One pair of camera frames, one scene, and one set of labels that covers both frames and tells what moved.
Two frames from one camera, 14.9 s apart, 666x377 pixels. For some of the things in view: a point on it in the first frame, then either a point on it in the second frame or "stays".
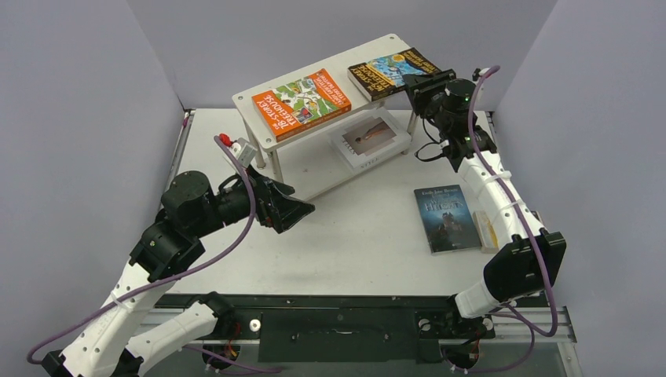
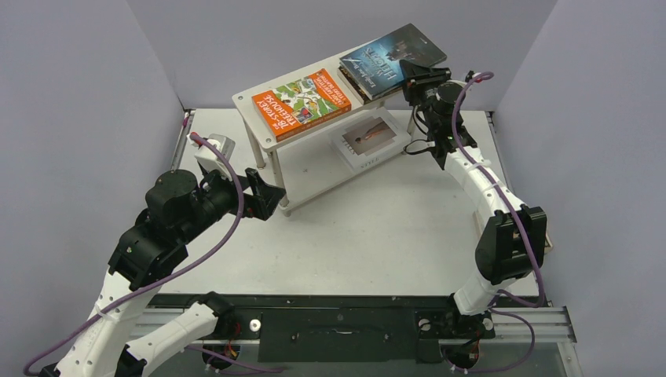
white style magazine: x=367 y=140 stays
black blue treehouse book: x=384 y=76 → x=357 y=90
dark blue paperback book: x=446 y=221 → x=376 y=67
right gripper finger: x=423 y=87 stays
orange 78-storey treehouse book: x=291 y=107 stays
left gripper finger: x=285 y=209 → x=267 y=196
